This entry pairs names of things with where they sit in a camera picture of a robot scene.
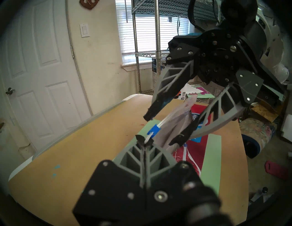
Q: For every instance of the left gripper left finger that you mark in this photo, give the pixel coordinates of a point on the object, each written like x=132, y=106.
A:
x=118, y=191

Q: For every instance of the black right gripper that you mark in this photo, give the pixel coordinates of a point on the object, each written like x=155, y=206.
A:
x=228, y=45

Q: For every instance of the floral patterned cushion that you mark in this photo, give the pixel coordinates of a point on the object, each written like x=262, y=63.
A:
x=257, y=134

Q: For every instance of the red object on floor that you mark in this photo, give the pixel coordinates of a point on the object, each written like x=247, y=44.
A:
x=276, y=169

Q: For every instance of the white window blinds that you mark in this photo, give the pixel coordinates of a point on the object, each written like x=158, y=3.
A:
x=146, y=34

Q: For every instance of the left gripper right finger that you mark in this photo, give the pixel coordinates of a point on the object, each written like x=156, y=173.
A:
x=164, y=182

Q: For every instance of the utility pump cardboard box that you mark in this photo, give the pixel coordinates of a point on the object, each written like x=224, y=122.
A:
x=156, y=73

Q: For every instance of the brown cardboard table cover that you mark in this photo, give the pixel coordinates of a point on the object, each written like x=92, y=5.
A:
x=79, y=148

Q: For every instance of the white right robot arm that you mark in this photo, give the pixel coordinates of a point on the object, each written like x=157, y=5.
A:
x=277, y=34

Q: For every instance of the white window sill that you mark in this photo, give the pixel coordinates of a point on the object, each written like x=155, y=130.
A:
x=134, y=66

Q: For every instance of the white jagged paper sheet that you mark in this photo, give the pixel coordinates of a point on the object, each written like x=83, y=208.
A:
x=189, y=90

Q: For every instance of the white panel door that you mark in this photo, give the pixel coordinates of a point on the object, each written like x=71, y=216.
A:
x=45, y=68

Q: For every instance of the rusty anchor wall decoration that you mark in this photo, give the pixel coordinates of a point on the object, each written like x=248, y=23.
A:
x=89, y=4

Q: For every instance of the teal cushion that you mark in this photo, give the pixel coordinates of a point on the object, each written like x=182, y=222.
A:
x=194, y=34

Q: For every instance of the magenta paper sheet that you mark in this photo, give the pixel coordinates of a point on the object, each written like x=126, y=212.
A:
x=202, y=90

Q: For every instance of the white light switch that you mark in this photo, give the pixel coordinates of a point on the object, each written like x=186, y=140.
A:
x=84, y=30

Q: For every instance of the brown cardboard piece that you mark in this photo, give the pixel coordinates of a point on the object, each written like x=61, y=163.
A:
x=264, y=112

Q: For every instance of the metal door knob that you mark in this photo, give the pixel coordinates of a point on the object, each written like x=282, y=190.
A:
x=9, y=91

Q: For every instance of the light green paper mat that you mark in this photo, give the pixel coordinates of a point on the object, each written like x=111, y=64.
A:
x=212, y=164

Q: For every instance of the clear ziplock bag blue slider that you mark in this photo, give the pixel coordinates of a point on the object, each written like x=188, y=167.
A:
x=175, y=120

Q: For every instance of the red freezer bag box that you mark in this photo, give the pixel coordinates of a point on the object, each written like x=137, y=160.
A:
x=194, y=155

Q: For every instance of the green paper sheet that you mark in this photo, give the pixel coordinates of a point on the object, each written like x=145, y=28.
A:
x=205, y=96

